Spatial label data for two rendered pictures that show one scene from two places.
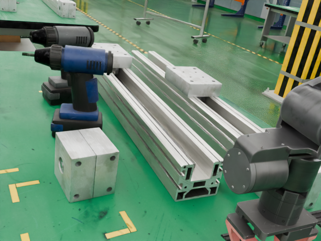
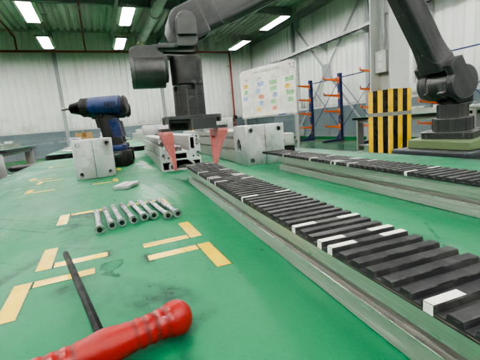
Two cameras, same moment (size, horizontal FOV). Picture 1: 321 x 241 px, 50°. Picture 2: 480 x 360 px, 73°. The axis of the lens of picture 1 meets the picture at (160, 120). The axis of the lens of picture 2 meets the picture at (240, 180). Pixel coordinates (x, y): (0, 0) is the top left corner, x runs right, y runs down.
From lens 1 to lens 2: 0.53 m
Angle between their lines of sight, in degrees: 18
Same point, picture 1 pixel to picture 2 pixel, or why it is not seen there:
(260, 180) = (138, 67)
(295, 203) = (186, 93)
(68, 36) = not seen: hidden behind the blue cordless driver
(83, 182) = (85, 162)
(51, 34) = not seen: hidden behind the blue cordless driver
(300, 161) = (176, 58)
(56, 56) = (81, 103)
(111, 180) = (111, 163)
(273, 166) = (150, 58)
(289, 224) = (191, 113)
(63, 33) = not seen: hidden behind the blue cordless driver
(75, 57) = (95, 101)
